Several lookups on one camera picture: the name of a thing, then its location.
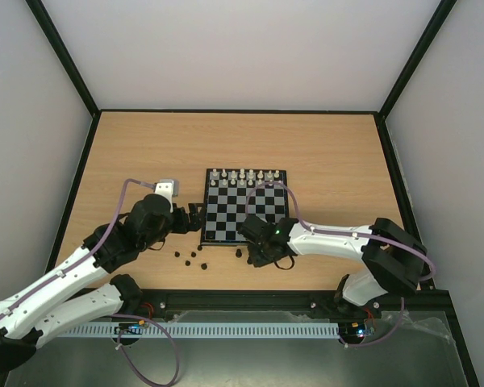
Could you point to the black and grey chessboard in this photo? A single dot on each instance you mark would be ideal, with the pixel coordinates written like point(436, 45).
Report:
point(226, 207)

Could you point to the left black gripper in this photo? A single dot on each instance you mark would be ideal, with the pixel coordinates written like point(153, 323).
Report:
point(196, 220)

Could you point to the left controller board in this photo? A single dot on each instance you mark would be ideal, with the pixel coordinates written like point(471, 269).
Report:
point(130, 327)

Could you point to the black frame post right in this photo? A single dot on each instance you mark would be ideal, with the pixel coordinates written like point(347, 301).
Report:
point(430, 32)

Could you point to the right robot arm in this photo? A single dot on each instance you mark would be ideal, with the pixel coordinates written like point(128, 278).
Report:
point(392, 258)

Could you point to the grey slotted cable duct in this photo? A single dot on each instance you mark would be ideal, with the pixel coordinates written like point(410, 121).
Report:
point(214, 330)

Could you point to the right controller board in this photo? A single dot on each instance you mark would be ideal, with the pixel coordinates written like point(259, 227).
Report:
point(358, 329)

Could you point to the controller board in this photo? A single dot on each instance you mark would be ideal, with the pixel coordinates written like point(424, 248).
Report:
point(130, 327)
point(358, 329)

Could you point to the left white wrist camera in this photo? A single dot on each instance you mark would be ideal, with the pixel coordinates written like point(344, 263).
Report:
point(167, 187)

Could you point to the black frame post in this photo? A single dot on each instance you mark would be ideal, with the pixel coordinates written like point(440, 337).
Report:
point(430, 32)
point(54, 38)

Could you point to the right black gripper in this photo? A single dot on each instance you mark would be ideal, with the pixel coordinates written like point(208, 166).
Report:
point(251, 227)

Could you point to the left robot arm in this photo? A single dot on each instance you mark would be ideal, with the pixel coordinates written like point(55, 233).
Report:
point(86, 286)

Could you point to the black frame post left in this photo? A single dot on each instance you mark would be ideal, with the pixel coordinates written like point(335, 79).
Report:
point(54, 38)

